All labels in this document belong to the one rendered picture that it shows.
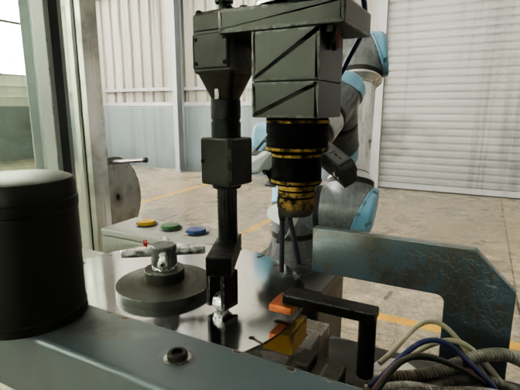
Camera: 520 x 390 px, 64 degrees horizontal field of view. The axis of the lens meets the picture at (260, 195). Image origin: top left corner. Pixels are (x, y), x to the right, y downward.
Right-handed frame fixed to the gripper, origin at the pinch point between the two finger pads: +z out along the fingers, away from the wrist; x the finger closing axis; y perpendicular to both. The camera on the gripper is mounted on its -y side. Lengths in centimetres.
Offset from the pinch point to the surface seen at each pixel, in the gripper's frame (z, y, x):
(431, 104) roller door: -469, 148, -292
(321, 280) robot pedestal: -15.7, 11.0, -41.7
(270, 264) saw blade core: 6.9, -4.6, -2.1
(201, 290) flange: 17.2, -5.0, 6.0
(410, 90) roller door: -474, 175, -274
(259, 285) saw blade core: 12.1, -7.8, 1.4
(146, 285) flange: 19.8, 0.5, 8.1
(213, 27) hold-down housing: 0.9, -6.6, 28.3
